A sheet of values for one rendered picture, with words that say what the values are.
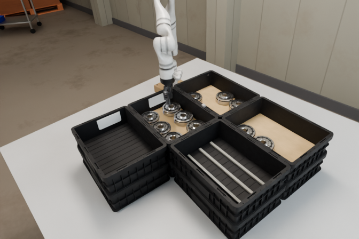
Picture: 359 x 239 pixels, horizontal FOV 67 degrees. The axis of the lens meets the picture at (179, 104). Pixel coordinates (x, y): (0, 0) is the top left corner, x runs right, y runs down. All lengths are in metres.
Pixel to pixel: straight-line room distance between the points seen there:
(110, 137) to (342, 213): 1.09
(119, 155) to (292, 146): 0.80
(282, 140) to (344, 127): 0.51
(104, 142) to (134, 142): 0.15
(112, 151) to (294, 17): 2.31
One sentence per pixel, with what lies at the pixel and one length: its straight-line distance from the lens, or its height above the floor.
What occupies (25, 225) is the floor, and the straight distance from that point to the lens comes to 2.37.
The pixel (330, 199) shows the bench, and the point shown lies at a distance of 1.40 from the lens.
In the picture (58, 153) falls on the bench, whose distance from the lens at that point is 1.66.
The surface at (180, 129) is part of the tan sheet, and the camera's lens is 1.42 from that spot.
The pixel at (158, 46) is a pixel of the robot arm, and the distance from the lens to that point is 1.28.
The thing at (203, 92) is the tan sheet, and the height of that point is 0.83.
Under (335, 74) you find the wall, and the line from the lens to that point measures 3.07.
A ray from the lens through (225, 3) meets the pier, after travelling 3.20.
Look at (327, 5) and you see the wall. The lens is 2.92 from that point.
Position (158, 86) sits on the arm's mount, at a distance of 1.94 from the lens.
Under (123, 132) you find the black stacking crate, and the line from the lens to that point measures 1.45.
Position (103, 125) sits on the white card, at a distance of 1.45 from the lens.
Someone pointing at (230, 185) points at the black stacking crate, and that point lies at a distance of 1.17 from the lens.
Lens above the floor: 1.74
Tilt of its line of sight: 35 degrees down
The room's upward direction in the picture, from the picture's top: 4 degrees counter-clockwise
